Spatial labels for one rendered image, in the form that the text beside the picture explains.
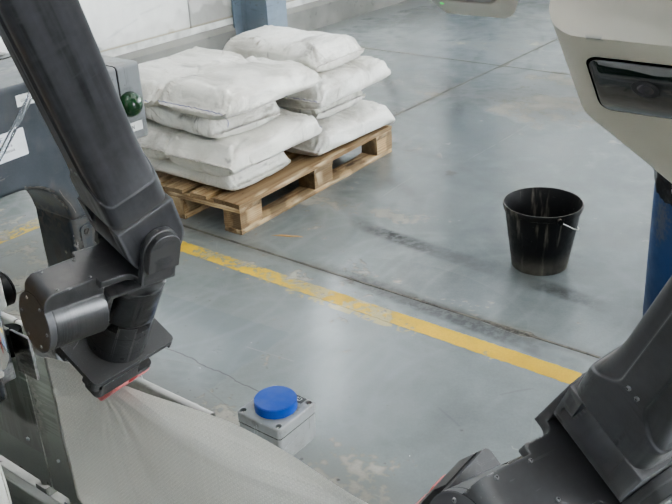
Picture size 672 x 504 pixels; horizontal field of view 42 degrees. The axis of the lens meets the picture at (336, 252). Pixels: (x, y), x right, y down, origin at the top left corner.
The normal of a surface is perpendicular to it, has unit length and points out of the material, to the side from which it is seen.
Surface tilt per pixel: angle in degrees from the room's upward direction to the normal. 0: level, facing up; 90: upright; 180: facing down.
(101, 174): 101
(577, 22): 40
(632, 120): 130
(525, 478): 30
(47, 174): 90
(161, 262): 105
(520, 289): 0
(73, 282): 16
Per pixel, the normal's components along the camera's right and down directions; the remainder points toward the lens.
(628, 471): -0.86, 0.41
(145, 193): 0.71, 0.49
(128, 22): 0.79, 0.24
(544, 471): 0.41, -0.66
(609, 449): -0.67, 0.00
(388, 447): -0.04, -0.90
